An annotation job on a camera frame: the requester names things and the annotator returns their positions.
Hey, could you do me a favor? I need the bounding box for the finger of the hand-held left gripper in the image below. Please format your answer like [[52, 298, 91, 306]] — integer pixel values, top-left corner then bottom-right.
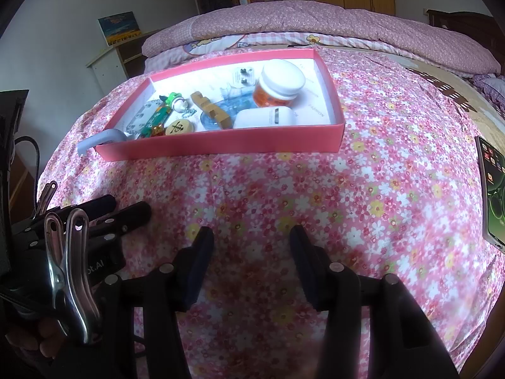
[[87, 201, 152, 238], [47, 194, 117, 226]]

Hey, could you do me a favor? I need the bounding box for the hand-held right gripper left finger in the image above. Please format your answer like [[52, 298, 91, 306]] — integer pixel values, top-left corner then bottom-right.
[[100, 226, 216, 379]]

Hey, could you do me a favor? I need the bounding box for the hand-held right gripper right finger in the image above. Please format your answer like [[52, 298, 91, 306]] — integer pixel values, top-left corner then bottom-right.
[[290, 225, 460, 379]]

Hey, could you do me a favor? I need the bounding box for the green lighter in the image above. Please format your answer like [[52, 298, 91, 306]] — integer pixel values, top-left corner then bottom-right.
[[139, 106, 173, 140]]

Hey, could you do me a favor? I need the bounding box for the round wooden chess piece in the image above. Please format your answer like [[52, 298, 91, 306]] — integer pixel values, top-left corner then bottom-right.
[[163, 119, 195, 137]]

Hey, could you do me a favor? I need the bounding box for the grey plastic part with handle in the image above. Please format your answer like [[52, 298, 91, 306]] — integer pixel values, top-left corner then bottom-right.
[[78, 100, 168, 154]]

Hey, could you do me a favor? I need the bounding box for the green toy figure keychain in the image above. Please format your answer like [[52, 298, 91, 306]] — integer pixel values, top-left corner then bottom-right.
[[159, 92, 198, 118]]

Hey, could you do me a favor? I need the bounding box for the pink cardboard box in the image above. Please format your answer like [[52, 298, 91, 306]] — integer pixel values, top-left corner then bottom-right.
[[95, 47, 347, 162]]

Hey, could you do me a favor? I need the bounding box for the wooden block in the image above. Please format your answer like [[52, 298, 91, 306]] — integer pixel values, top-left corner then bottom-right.
[[190, 92, 231, 129]]

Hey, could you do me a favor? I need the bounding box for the white rounded charger box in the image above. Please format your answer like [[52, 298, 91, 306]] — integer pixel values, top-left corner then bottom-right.
[[233, 106, 299, 129]]

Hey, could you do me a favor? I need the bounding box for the clear bluish plastic clip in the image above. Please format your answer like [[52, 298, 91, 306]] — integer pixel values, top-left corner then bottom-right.
[[219, 81, 253, 101]]

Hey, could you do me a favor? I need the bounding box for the white plug adapter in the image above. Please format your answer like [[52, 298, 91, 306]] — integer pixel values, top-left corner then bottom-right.
[[232, 67, 258, 88]]

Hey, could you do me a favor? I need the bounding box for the white jar with orange label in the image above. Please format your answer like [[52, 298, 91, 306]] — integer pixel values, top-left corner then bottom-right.
[[252, 59, 307, 108]]

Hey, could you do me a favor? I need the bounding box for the person's left hand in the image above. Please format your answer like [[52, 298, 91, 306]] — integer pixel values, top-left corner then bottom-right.
[[5, 316, 69, 361]]

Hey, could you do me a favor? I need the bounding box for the metal spring clip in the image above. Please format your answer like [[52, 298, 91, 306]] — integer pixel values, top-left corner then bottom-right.
[[43, 208, 101, 344], [32, 181, 58, 220]]

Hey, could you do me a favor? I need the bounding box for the pink floral bedsheet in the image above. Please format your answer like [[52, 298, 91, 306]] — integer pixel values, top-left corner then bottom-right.
[[37, 47, 498, 379]]

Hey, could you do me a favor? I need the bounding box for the dark flat panel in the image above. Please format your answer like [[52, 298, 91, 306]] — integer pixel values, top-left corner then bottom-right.
[[0, 90, 30, 277]]

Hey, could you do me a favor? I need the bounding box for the white shelf desk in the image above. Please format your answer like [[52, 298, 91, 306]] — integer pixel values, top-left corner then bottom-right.
[[87, 27, 166, 91]]

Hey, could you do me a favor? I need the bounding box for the pink checked cartoon blanket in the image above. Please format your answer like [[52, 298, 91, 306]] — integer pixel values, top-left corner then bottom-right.
[[144, 32, 328, 74]]

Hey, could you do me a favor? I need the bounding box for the blue and yellow painting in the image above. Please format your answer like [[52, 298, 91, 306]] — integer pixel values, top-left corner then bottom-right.
[[98, 11, 142, 47]]

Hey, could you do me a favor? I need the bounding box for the folded pink quilt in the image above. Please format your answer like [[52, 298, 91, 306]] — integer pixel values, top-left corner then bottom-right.
[[141, 0, 501, 79]]

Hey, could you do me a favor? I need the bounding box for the purple frilled pillow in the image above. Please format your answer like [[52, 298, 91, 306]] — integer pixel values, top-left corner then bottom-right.
[[471, 73, 505, 117]]

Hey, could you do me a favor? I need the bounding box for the dark wooden headboard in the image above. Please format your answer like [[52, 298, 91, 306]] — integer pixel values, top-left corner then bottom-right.
[[426, 9, 505, 75]]

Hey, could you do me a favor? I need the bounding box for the black flexible cable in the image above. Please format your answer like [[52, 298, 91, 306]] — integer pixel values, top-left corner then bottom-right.
[[15, 136, 41, 206]]

